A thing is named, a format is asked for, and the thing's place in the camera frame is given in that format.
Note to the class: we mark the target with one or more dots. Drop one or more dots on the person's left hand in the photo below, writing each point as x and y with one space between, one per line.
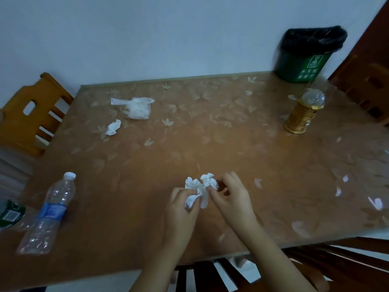
179 218

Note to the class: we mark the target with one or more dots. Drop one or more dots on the person's right hand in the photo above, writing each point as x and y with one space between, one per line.
235 206

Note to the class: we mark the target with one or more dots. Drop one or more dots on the person's left thumb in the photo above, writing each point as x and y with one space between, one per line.
194 206

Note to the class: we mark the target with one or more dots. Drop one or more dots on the person's right thumb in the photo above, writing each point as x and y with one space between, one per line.
214 196

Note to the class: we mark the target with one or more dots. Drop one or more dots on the person's right middle finger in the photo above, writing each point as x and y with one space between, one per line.
238 180

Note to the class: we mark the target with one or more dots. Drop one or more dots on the person's left forearm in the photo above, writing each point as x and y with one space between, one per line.
158 267

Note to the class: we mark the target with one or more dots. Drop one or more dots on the person's right forearm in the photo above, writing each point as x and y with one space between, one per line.
273 261

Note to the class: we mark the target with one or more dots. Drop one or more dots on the floral transparent table cover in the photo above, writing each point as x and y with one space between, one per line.
194 167

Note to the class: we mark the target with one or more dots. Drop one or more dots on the gold lantern with clear top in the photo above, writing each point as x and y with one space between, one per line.
304 112

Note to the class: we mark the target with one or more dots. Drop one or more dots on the dark slatted wooden chair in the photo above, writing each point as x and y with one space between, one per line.
304 264

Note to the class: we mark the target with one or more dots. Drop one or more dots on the small crumpled white tissue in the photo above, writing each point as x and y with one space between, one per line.
113 127

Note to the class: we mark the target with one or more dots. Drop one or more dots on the crumpled white plastic bag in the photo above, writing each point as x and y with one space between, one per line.
135 107

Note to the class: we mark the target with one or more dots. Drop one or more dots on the green trash bin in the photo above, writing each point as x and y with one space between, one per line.
299 68

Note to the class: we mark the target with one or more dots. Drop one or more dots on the clear plastic water bottle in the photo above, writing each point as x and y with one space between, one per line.
48 214

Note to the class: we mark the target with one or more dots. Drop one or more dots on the black trash bag liner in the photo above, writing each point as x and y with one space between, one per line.
313 39

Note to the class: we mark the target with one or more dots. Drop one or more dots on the light wooden chair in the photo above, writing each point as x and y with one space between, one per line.
29 118

